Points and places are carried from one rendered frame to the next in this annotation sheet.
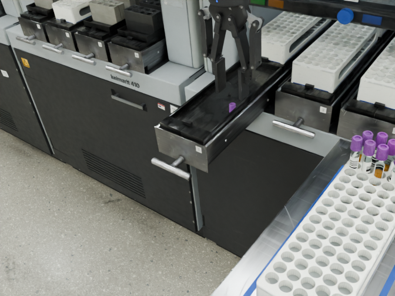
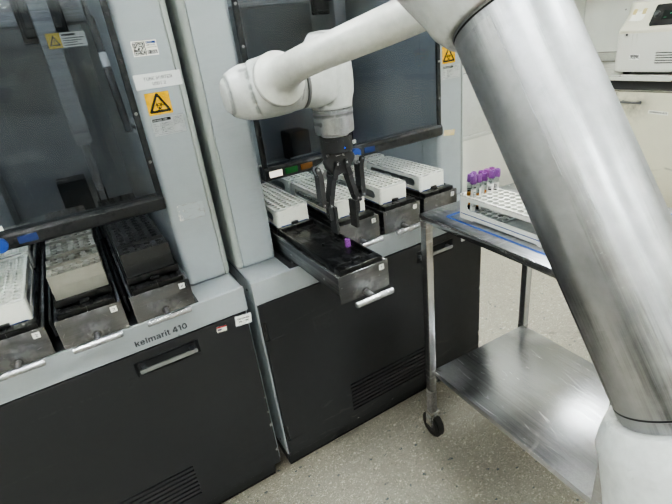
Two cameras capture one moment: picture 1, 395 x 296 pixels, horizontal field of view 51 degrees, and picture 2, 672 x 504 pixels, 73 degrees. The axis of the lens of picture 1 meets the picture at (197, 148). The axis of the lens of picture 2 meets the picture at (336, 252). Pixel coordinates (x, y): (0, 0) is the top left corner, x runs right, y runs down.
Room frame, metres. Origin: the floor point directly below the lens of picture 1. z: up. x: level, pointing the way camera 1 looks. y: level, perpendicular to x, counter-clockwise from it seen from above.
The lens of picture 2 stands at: (0.40, 0.90, 1.29)
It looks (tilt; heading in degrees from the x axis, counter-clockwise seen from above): 25 degrees down; 292
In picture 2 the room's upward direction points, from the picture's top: 7 degrees counter-clockwise
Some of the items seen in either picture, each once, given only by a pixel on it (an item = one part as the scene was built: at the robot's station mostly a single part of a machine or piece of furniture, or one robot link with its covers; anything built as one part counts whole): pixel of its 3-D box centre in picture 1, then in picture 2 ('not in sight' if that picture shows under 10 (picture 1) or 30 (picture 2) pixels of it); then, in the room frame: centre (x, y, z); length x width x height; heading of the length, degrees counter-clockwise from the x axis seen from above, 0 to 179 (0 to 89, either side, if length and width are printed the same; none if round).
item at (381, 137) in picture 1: (373, 163); not in sight; (0.46, -0.26, 0.88); 0.02 x 0.02 x 0.11
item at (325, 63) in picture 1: (337, 52); (325, 197); (0.91, -0.36, 0.83); 0.30 x 0.10 x 0.06; 139
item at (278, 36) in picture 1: (293, 30); (272, 204); (1.06, -0.29, 0.83); 0.30 x 0.10 x 0.06; 139
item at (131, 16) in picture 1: (141, 21); (147, 258); (1.19, 0.12, 0.85); 0.12 x 0.02 x 0.06; 50
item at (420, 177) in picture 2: not in sight; (402, 174); (0.71, -0.59, 0.83); 0.30 x 0.10 x 0.06; 139
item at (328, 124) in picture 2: not in sight; (333, 121); (0.75, -0.09, 1.11); 0.09 x 0.09 x 0.06
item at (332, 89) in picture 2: not in sight; (322, 71); (0.76, -0.08, 1.22); 0.13 x 0.11 x 0.16; 51
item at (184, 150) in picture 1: (258, 77); (301, 237); (0.92, -0.17, 0.78); 0.73 x 0.14 x 0.09; 139
